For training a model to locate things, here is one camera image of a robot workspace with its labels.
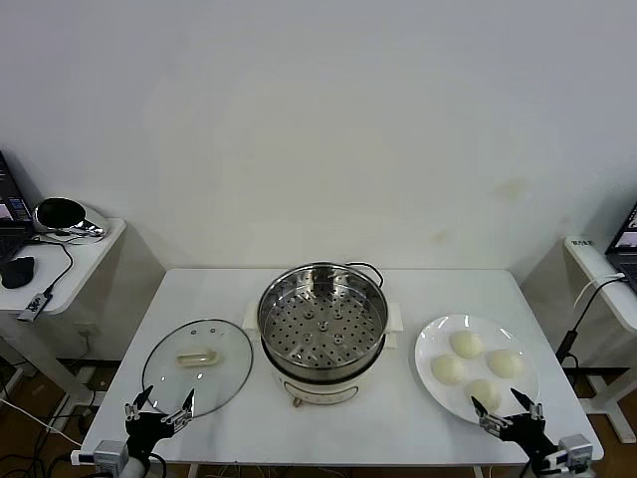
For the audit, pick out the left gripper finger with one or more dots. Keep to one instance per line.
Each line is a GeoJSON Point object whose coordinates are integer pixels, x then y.
{"type": "Point", "coordinates": [143, 397]}
{"type": "Point", "coordinates": [188, 402]}

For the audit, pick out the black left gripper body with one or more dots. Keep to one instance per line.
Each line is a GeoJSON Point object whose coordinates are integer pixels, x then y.
{"type": "Point", "coordinates": [144, 429]}

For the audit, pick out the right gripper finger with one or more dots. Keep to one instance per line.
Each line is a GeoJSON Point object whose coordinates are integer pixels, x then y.
{"type": "Point", "coordinates": [522, 400]}
{"type": "Point", "coordinates": [482, 409]}

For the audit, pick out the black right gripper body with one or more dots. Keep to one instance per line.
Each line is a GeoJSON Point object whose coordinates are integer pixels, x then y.
{"type": "Point", "coordinates": [522, 430]}

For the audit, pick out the white steamed baozi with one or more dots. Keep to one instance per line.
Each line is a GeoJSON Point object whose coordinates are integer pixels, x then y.
{"type": "Point", "coordinates": [506, 362]}
{"type": "Point", "coordinates": [448, 369]}
{"type": "Point", "coordinates": [490, 391]}
{"type": "Point", "coordinates": [467, 344]}

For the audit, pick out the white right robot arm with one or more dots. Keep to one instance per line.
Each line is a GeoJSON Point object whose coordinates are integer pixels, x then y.
{"type": "Point", "coordinates": [540, 470]}

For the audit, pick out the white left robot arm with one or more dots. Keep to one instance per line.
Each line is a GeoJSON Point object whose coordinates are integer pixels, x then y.
{"type": "Point", "coordinates": [135, 469]}

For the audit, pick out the stainless steel steamer basket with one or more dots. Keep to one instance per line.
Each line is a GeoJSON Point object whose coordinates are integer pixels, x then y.
{"type": "Point", "coordinates": [323, 323]}

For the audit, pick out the white round plate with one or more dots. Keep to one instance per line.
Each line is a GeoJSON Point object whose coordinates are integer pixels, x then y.
{"type": "Point", "coordinates": [433, 348]}

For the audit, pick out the cream electric cooker base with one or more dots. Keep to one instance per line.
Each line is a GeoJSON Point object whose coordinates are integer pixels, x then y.
{"type": "Point", "coordinates": [318, 391]}

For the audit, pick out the white table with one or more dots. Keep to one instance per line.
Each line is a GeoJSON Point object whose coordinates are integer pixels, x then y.
{"type": "Point", "coordinates": [348, 438]}

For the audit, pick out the grey usb adapter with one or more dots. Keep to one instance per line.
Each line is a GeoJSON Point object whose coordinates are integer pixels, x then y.
{"type": "Point", "coordinates": [35, 306]}

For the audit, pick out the white side desk with label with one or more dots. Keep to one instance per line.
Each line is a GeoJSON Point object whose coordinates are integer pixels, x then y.
{"type": "Point", "coordinates": [587, 259]}

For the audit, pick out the white side desk with mouse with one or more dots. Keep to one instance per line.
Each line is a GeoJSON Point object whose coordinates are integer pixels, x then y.
{"type": "Point", "coordinates": [94, 249]}

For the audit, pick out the black computer mouse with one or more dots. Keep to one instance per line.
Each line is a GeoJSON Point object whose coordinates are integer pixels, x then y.
{"type": "Point", "coordinates": [17, 271]}

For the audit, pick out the chrome device with black face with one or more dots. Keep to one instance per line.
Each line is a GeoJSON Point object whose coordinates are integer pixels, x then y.
{"type": "Point", "coordinates": [55, 211]}

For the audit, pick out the black laptop beside chrome device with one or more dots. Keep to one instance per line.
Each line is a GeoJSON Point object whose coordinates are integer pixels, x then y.
{"type": "Point", "coordinates": [10, 239]}

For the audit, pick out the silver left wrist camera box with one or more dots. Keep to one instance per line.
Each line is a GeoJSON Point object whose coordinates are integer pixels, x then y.
{"type": "Point", "coordinates": [110, 453]}

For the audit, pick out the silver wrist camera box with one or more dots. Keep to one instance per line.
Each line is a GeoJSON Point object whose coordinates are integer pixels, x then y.
{"type": "Point", "coordinates": [110, 453]}
{"type": "Point", "coordinates": [574, 448]}

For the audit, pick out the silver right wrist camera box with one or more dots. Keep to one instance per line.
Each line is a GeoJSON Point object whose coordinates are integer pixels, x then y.
{"type": "Point", "coordinates": [574, 448]}

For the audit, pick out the white wall outlet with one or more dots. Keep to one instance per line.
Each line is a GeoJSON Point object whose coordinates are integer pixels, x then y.
{"type": "Point", "coordinates": [87, 328]}

